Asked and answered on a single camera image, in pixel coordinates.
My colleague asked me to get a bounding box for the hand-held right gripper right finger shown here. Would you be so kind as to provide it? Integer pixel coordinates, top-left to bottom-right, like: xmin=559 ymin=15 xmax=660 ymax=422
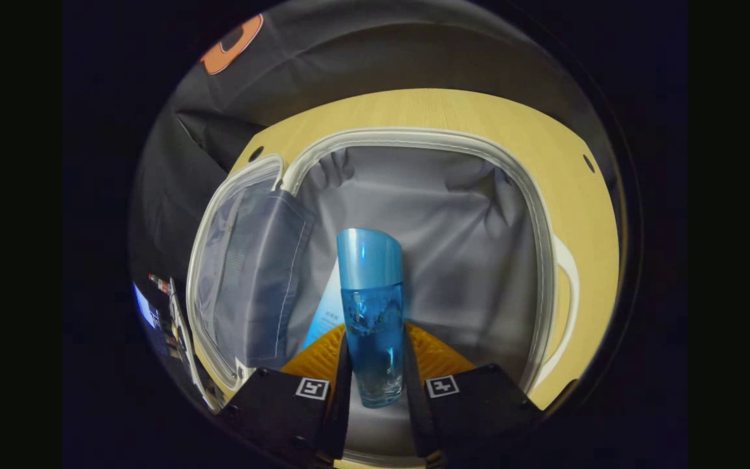
xmin=402 ymin=323 xmax=546 ymax=469

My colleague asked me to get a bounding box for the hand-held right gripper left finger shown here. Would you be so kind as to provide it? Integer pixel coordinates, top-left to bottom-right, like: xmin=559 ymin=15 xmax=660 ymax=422
xmin=221 ymin=323 xmax=354 ymax=469

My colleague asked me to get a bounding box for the blue white skincare sachet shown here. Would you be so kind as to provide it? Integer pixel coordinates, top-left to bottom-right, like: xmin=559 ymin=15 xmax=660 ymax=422
xmin=301 ymin=257 xmax=350 ymax=353

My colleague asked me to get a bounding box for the blue green skincare bottle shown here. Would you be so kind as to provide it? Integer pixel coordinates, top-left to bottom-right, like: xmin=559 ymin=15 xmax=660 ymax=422
xmin=337 ymin=227 xmax=406 ymax=410

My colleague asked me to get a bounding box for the white suitcase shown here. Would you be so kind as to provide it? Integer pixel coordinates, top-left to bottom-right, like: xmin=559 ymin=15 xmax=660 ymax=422
xmin=186 ymin=126 xmax=581 ymax=467

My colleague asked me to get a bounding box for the computer monitor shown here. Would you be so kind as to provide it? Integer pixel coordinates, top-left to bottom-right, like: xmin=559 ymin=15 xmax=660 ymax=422
xmin=133 ymin=282 xmax=159 ymax=331

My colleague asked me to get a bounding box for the black backdrop cloth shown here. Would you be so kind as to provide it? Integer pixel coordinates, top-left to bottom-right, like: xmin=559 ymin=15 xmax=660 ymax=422
xmin=131 ymin=0 xmax=617 ymax=287

